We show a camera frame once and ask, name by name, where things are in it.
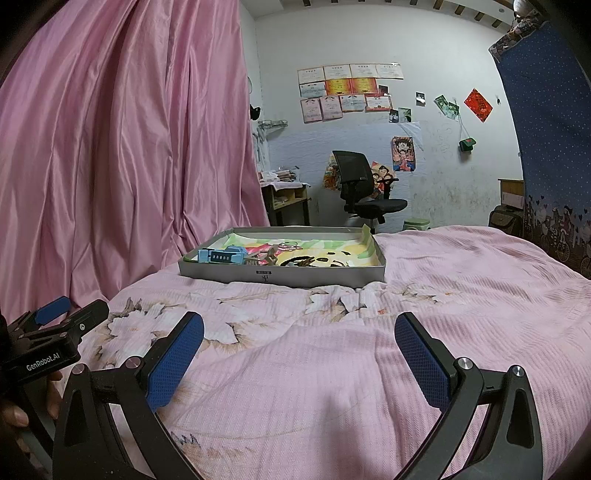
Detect pink satin curtain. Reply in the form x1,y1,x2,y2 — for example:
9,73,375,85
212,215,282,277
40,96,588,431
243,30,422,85
0,0,271,333

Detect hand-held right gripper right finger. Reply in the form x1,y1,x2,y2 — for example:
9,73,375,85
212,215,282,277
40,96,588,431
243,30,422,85
392,311,544,480

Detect group of wall certificates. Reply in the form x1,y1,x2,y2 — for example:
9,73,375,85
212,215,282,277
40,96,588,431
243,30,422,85
297,63,406,124

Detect pink bedspread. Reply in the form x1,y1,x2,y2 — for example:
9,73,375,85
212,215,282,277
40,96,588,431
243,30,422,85
60,224,591,480

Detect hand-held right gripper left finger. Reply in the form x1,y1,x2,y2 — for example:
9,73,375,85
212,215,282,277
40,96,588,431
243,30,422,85
52,311,206,480

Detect bunch of keys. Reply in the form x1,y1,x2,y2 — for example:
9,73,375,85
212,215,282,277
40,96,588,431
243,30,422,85
247,247,280,268

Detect wooden desk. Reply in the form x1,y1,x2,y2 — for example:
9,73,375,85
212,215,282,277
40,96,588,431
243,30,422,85
261,181,312,227

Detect cartoon printed cloth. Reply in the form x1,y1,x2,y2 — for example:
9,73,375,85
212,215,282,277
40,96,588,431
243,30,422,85
191,229,382,268

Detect cardboard box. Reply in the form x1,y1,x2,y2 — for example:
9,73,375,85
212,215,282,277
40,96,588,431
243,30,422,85
498,178,526,208

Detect person's left hand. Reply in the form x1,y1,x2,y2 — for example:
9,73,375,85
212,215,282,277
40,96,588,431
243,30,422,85
0,371,63,430

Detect cartoon figures poster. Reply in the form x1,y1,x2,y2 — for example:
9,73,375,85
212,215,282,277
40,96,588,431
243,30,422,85
369,161,399,195

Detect pile of desk clutter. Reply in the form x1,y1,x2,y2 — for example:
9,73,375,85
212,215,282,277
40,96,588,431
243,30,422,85
261,167,301,183

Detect grey shallow box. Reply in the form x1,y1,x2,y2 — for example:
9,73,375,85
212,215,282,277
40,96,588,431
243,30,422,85
178,226,387,283

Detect red paper square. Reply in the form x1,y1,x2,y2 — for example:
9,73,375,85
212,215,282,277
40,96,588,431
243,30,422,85
463,89,494,124

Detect dark bag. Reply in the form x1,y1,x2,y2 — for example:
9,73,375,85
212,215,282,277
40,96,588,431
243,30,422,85
488,205,527,238

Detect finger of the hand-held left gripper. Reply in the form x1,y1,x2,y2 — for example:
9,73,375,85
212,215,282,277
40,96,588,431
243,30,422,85
51,299,110,342
7,296,71,335

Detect cartoon wall poster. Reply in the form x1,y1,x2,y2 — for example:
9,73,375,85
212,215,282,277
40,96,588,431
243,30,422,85
392,136,417,173

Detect blue dotted curtain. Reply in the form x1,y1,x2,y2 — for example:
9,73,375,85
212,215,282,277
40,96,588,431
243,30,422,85
488,14,591,278

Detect green wall photos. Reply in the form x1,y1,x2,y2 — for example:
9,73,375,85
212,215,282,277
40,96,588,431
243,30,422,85
434,95,461,118

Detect black office chair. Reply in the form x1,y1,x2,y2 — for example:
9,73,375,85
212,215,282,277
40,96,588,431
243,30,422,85
332,150,409,234

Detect blue combination lock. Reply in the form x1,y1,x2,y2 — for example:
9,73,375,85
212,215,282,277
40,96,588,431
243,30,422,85
198,246,245,266

